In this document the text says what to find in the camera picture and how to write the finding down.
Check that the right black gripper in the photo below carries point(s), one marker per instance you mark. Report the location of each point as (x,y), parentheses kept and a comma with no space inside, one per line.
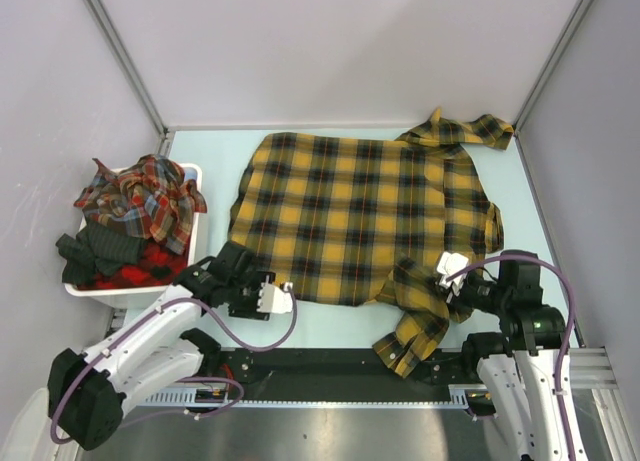
(459,299)

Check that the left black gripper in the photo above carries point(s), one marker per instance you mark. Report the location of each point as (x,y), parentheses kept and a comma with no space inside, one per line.
(249,311)

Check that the yellow plaid shirt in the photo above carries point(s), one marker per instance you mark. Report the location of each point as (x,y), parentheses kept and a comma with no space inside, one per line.
(354,221)

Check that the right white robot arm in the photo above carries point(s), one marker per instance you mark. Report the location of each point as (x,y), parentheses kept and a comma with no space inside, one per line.
(525,365)

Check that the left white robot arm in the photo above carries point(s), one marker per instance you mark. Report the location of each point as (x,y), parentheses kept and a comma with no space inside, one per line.
(91,392)

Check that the red black plaid shirt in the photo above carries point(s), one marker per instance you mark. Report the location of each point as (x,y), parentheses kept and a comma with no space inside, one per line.
(158,266)

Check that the white laundry basket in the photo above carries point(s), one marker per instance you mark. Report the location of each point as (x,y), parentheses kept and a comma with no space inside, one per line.
(142,297)

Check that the red blue plaid shirt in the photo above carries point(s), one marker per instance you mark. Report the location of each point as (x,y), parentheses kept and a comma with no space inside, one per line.
(152,199)

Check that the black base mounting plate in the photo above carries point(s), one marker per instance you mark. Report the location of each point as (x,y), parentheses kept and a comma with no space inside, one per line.
(342,374)

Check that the dark striped shirt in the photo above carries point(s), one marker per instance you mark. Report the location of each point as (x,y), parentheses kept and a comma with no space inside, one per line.
(97,250)

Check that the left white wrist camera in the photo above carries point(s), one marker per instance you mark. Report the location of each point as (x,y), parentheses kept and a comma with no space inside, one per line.
(274,299)

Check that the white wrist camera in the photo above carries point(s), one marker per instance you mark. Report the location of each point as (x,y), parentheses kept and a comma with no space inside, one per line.
(447,266)
(274,299)

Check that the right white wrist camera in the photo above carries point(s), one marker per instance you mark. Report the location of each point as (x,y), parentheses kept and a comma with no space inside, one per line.
(447,266)

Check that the white slotted cable duct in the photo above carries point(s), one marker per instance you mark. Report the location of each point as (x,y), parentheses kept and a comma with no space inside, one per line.
(206,397)

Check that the aluminium front rail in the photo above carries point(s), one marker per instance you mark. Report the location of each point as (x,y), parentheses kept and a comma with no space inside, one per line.
(590,368)

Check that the left aluminium frame post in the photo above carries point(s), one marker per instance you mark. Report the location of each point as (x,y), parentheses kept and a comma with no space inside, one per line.
(108,29)

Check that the aluminium frame post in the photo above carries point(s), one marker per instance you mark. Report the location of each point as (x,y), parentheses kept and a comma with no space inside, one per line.
(108,29)
(559,48)

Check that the right aluminium frame post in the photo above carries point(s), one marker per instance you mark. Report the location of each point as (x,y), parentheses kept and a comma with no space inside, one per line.
(559,48)

